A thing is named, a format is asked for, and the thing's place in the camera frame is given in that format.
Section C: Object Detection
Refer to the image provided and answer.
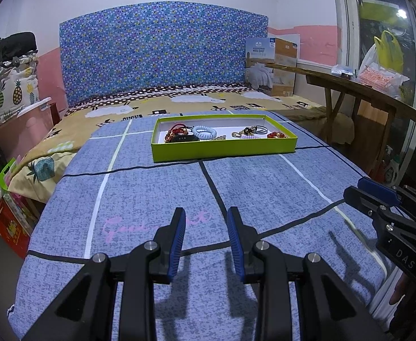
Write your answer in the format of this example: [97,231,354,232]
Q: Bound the pineapple print bedding stack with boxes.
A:
[0,54,40,136]

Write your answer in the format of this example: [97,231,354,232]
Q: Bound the red cord gold bead bracelet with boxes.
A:
[164,124,191,144]

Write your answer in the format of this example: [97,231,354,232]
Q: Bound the person's right hand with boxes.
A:
[388,273,409,308]

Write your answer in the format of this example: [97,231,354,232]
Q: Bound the clear plastic packet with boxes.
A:
[331,65,358,79]

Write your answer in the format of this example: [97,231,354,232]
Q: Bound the green paper bag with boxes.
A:
[0,158,21,194]

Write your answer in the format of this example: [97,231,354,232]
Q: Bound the white window frame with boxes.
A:
[330,0,416,187]

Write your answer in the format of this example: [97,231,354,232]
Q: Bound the pink storage box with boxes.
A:
[0,97,58,159]

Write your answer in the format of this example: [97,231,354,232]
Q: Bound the yellow-green plastic bag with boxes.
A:
[373,30,406,74]

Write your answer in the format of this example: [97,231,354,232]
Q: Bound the red printed carton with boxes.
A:
[0,192,40,259]

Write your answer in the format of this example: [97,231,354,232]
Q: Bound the dark wooden folding table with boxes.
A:
[266,62,416,186]

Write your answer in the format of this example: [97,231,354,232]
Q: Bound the blue-grey lined blanket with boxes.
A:
[7,110,407,341]

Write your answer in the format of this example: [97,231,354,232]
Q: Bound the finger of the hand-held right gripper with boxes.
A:
[357,176,404,207]
[343,186,395,226]

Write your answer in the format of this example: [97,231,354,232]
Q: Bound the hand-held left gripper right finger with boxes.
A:
[226,206,389,341]

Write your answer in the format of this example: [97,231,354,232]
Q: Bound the light blue spiral hair tie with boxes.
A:
[193,125,218,142]

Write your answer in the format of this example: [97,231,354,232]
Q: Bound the shallow green cardboard box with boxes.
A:
[151,115,298,164]

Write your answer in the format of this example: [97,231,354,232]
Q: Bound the blue patterned headboard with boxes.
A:
[59,2,269,108]

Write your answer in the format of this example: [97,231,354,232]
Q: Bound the white red-printed plastic bag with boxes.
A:
[357,44,411,99]

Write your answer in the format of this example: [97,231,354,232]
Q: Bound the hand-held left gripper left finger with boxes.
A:
[23,207,187,341]

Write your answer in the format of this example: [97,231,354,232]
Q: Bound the cardboard quilt box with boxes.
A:
[244,37,298,97]

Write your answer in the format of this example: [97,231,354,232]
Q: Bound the black bag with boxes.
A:
[0,32,39,69]

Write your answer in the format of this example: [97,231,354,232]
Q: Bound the brown wooden nightstand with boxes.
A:
[49,102,61,126]

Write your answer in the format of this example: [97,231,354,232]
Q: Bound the yellow printed bed sheet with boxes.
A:
[7,84,328,204]

